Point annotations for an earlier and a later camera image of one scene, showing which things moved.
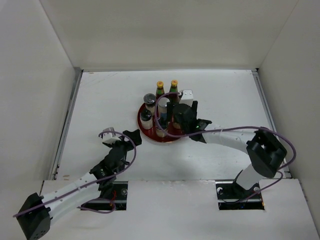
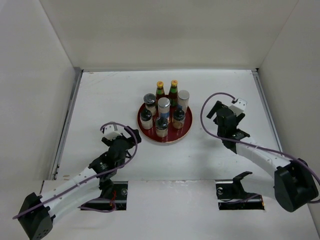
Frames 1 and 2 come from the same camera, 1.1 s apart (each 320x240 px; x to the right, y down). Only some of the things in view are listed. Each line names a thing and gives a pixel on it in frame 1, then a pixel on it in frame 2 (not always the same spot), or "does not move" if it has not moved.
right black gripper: [170, 111] -> [217, 105]
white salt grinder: [146, 117] does not move
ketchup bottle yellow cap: [160, 89] does not move
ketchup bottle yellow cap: [174, 88] does not move
